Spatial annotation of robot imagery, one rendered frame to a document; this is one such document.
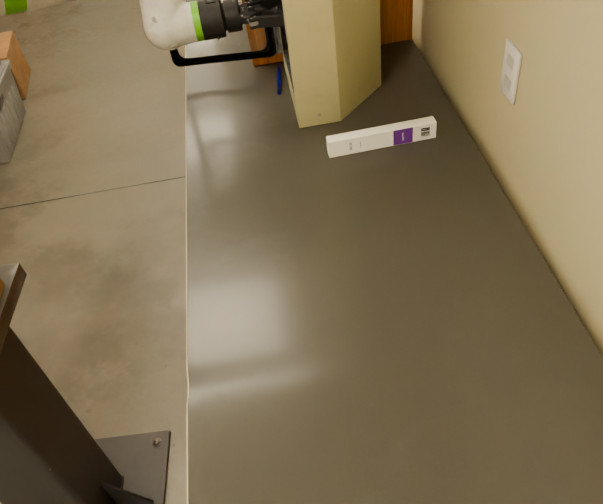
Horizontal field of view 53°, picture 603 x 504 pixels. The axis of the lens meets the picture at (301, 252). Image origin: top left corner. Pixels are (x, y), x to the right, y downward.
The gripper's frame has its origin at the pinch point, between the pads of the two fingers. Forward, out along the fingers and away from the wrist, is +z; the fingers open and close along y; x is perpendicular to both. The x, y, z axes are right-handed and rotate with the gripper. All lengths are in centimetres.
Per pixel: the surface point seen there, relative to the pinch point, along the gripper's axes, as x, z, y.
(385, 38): 24.1, 25.7, 22.7
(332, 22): -0.7, 3.8, -14.0
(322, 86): 15.1, 0.3, -13.9
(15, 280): 28, -74, -50
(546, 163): 12, 36, -61
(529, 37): -6, 36, -45
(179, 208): 121, -60, 79
